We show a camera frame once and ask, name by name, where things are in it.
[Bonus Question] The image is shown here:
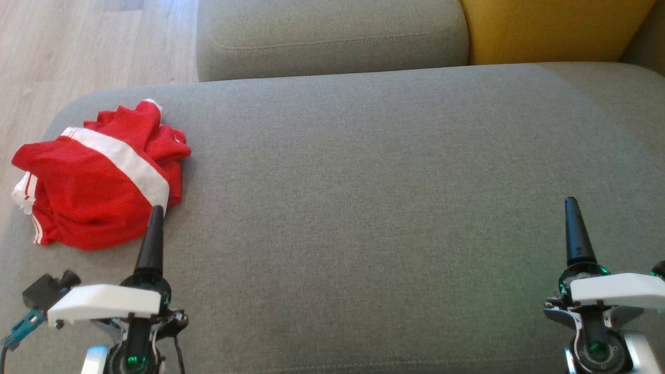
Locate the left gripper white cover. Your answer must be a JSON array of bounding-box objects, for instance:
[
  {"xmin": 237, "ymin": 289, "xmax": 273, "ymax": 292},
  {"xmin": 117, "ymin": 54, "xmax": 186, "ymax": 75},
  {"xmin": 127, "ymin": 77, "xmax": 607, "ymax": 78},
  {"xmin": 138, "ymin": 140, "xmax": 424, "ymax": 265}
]
[{"xmin": 47, "ymin": 205, "xmax": 189, "ymax": 374}]

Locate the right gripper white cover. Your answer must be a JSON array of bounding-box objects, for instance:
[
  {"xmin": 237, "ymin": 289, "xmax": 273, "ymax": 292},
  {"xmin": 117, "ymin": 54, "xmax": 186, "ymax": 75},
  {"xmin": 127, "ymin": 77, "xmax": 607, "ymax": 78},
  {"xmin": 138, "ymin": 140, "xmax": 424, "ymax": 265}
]
[{"xmin": 544, "ymin": 197, "xmax": 665, "ymax": 374}]

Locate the red basketball jersey white trim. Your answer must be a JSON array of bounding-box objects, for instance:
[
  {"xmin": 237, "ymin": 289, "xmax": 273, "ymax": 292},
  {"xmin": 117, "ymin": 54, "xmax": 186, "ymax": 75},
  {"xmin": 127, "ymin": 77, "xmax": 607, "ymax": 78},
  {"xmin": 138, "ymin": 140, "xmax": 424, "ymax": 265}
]
[{"xmin": 11, "ymin": 99, "xmax": 192, "ymax": 246}]

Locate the grey-brown sofa back cushion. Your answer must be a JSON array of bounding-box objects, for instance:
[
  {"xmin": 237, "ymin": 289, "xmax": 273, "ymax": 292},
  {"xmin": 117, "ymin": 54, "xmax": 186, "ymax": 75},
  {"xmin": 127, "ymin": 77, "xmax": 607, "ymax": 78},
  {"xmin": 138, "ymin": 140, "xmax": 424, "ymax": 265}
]
[{"xmin": 621, "ymin": 5, "xmax": 665, "ymax": 77}]

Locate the yellow sofa back cushion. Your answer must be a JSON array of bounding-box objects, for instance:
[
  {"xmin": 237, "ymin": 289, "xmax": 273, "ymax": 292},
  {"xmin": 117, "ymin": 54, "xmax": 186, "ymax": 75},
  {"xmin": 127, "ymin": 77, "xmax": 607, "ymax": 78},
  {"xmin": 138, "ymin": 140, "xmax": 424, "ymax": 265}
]
[{"xmin": 460, "ymin": 0, "xmax": 656, "ymax": 65}]

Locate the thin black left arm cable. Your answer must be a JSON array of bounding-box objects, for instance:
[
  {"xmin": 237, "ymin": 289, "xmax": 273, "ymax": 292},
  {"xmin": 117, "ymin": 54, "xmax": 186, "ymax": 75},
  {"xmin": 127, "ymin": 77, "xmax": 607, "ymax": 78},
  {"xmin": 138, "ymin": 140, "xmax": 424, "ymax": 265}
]
[{"xmin": 172, "ymin": 337, "xmax": 187, "ymax": 374}]

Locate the left camera cable blue plug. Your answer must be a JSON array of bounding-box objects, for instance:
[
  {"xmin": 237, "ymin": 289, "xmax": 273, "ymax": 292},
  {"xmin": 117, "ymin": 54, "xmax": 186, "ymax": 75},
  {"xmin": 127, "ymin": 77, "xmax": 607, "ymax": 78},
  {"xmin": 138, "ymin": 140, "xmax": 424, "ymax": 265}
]
[{"xmin": 0, "ymin": 309, "xmax": 46, "ymax": 374}]

